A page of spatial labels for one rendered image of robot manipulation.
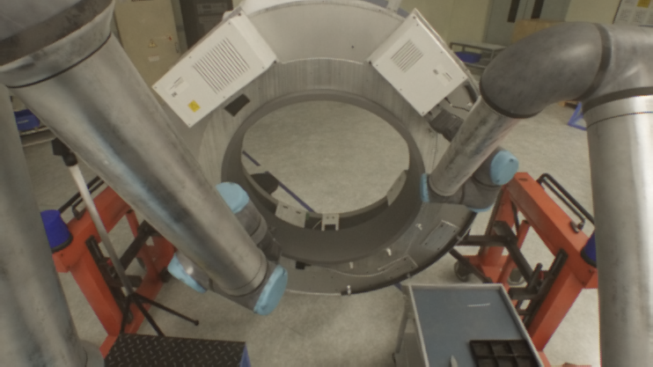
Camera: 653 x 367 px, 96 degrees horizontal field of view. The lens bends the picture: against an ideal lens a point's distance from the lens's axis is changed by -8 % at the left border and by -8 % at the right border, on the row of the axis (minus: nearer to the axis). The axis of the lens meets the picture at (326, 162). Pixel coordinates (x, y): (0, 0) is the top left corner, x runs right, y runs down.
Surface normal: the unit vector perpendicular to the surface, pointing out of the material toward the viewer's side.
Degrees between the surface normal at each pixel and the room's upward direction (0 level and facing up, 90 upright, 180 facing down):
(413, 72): 90
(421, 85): 90
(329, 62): 90
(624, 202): 70
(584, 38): 46
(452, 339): 0
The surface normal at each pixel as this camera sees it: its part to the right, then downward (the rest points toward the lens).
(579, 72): -0.30, 0.48
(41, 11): 0.76, 0.36
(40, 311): 0.97, 0.15
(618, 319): -0.99, -0.10
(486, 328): 0.00, -0.87
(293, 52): -0.04, 0.49
